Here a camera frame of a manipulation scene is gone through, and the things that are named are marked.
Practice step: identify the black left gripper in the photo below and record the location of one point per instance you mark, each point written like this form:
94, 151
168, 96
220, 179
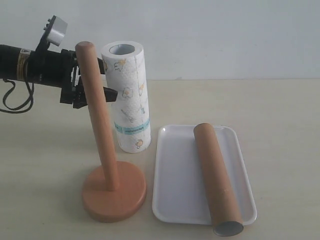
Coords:
59, 70

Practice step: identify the printed white paper towel roll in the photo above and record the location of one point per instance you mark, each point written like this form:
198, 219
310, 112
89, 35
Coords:
125, 72

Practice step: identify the brown cardboard tube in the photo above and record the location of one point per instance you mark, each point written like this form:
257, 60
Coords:
225, 215

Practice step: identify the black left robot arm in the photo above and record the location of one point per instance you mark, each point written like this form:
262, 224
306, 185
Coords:
13, 63

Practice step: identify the wooden paper towel holder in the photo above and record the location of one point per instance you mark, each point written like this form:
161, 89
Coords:
115, 190

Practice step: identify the white plastic tray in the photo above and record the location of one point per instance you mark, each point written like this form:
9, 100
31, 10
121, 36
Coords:
178, 188

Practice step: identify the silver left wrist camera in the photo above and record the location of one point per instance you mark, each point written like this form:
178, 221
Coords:
55, 30

